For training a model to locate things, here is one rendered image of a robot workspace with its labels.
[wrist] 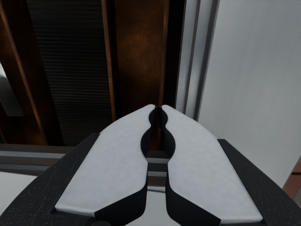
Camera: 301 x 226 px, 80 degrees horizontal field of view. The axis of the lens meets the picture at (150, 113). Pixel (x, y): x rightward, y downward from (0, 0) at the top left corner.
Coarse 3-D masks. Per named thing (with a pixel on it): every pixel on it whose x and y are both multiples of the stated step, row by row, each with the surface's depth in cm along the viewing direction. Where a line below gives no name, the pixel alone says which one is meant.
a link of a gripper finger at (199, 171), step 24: (168, 120) 10; (192, 120) 10; (168, 144) 9; (192, 144) 8; (216, 144) 8; (168, 168) 7; (192, 168) 7; (216, 168) 7; (168, 192) 6; (192, 192) 6; (216, 192) 6; (240, 192) 6; (192, 216) 6; (216, 216) 5; (240, 216) 5
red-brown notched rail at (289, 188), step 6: (300, 162) 18; (300, 168) 19; (294, 174) 20; (300, 174) 20; (288, 180) 20; (294, 180) 20; (300, 180) 20; (288, 186) 20; (294, 186) 20; (300, 186) 20; (288, 192) 21; (294, 192) 21
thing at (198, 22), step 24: (192, 0) 12; (216, 0) 10; (192, 24) 13; (192, 48) 13; (192, 72) 13; (192, 96) 14; (0, 144) 20; (24, 144) 20; (0, 168) 19; (24, 168) 19
